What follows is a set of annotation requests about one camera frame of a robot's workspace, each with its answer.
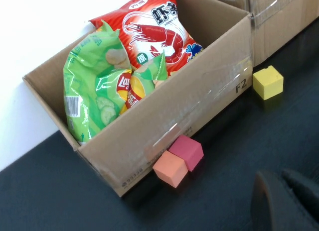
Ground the large green chips bag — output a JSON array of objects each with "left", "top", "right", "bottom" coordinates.
[{"left": 63, "top": 19, "right": 133, "bottom": 145}]

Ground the orange foam cube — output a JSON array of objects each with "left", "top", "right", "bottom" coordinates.
[{"left": 153, "top": 150, "right": 189, "bottom": 189}]

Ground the cardboard box with F2 print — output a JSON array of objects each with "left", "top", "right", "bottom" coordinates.
[{"left": 22, "top": 0, "right": 255, "bottom": 198}]

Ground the pink foam cube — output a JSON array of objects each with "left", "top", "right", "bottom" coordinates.
[{"left": 168, "top": 134, "right": 204, "bottom": 172}]

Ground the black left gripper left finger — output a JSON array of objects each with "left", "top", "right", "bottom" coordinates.
[{"left": 250, "top": 170, "right": 311, "bottom": 231}]

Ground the yellow foam cube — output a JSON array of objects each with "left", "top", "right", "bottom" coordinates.
[{"left": 252, "top": 65, "right": 284, "bottom": 101}]

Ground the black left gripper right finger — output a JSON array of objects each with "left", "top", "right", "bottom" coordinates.
[{"left": 281, "top": 168, "right": 319, "bottom": 231}]

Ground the cardboard box with white label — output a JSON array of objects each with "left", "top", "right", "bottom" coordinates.
[{"left": 204, "top": 0, "right": 319, "bottom": 67}]

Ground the small green chips bag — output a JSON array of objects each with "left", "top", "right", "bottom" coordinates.
[{"left": 116, "top": 50, "right": 167, "bottom": 116}]

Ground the red shrimp snack bag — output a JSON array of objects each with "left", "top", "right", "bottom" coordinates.
[{"left": 89, "top": 0, "right": 204, "bottom": 77}]

